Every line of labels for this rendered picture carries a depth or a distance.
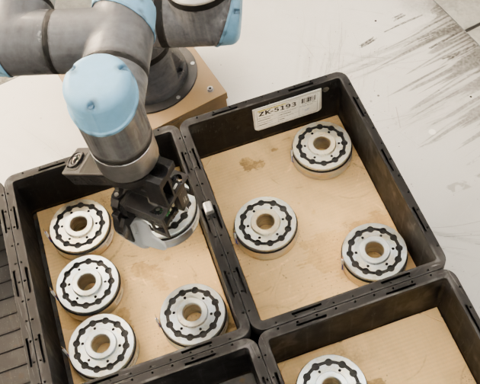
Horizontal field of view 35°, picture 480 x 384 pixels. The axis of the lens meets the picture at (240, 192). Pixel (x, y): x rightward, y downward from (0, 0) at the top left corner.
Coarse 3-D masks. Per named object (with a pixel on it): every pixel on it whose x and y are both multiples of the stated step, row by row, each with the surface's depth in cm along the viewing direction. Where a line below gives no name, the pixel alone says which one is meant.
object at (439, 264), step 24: (336, 72) 131; (264, 96) 130; (192, 120) 128; (192, 144) 126; (384, 144) 122; (408, 192) 118; (216, 216) 120; (432, 240) 113; (432, 264) 111; (240, 288) 111; (360, 288) 110; (384, 288) 109; (288, 312) 109; (312, 312) 108
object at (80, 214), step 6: (72, 216) 128; (78, 216) 128; (84, 216) 128; (90, 216) 128; (66, 222) 127; (90, 222) 127; (66, 228) 127; (90, 228) 126; (72, 234) 126; (78, 234) 126; (84, 234) 126
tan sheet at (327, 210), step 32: (224, 160) 136; (256, 160) 135; (288, 160) 134; (352, 160) 133; (224, 192) 132; (256, 192) 132; (288, 192) 131; (320, 192) 130; (352, 192) 130; (320, 224) 127; (352, 224) 127; (384, 224) 126; (288, 256) 125; (320, 256) 124; (256, 288) 122; (288, 288) 122; (320, 288) 121; (352, 288) 121
